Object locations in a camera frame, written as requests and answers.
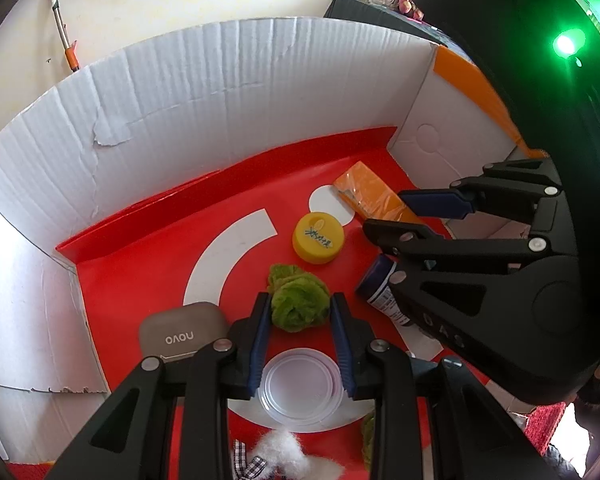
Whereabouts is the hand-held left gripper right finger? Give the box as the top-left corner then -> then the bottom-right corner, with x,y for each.
330,291 -> 551,480

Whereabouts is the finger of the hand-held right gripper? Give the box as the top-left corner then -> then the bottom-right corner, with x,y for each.
397,156 -> 563,223
362,219 -> 578,368

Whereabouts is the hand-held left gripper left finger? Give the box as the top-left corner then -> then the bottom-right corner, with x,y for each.
45,291 -> 273,480

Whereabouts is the purple bottle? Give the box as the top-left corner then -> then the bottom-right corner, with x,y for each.
356,254 -> 421,328

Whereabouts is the clear round plastic lid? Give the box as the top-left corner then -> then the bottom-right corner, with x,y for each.
259,347 -> 346,428

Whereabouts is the orange packet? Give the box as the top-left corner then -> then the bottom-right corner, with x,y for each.
332,161 -> 446,238

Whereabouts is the green fuzzy scrunchie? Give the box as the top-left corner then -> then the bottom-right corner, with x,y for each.
360,410 -> 378,471
266,263 -> 332,332

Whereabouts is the grey-brown earbud case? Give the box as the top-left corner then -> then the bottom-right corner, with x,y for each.
139,301 -> 231,361

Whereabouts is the yellow round cap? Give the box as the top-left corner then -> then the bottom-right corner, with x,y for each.
292,212 -> 345,265

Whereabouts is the white plush rabbit scrunchie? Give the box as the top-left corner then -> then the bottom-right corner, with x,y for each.
232,430 -> 346,480

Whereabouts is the orange cardboard box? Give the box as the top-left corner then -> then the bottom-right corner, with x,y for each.
0,16 -> 548,466

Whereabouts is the blue cloth side table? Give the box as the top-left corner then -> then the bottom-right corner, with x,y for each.
324,0 -> 461,56

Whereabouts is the red knitted blanket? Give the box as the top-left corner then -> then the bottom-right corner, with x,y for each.
5,400 -> 568,480

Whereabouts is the orange grip mop handle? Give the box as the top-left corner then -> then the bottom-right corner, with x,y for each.
48,0 -> 81,72

